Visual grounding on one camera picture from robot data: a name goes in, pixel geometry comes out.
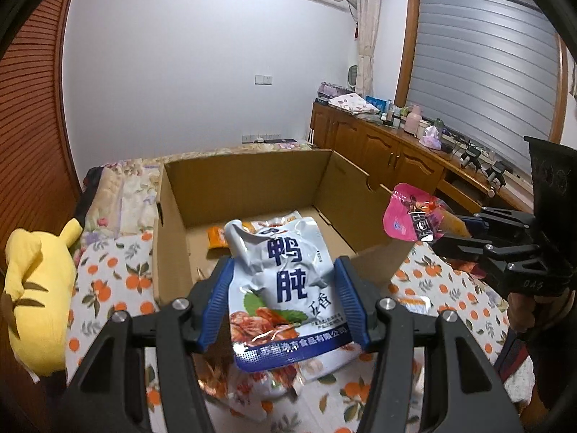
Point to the wall power strip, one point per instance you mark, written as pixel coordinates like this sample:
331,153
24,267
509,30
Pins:
262,139

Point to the pink bottle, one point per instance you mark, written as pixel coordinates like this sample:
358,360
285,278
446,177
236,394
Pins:
412,120

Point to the pink sausage snack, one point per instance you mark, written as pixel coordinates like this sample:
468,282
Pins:
414,215

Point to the blue white duck gizzard pouch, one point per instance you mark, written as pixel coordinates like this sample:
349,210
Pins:
282,301

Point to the wooden louvered wardrobe door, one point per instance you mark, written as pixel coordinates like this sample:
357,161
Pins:
39,185

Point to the brown cardboard box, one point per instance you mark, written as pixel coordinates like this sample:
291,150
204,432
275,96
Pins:
198,193

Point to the pink plastic bag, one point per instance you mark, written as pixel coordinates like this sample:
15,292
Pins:
431,138

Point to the white wall switch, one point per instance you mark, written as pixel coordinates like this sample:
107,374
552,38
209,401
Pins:
264,80

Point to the wooden sideboard cabinet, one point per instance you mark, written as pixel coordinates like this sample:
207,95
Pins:
392,156

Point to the beige curtain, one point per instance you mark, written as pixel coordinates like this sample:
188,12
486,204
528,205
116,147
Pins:
368,12

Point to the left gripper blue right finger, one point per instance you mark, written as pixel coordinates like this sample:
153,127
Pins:
360,301

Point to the folded floral cloth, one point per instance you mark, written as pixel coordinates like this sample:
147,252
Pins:
353,103

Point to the white chicken feet snack pack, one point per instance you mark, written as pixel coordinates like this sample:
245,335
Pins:
251,393

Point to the person's right hand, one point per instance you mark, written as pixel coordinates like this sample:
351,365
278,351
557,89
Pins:
524,312

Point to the grey window blind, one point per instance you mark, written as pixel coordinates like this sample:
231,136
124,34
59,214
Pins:
489,70

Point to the yellow plush toy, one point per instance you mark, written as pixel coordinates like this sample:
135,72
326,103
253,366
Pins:
35,301

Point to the orange print tablecloth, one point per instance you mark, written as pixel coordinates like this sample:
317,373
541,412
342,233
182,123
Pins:
462,391

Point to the white orange chicken claw pack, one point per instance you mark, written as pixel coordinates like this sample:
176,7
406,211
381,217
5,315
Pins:
218,236

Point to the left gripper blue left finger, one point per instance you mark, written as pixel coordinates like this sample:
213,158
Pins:
210,303

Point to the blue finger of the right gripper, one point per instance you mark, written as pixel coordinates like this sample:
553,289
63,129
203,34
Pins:
464,248
498,220

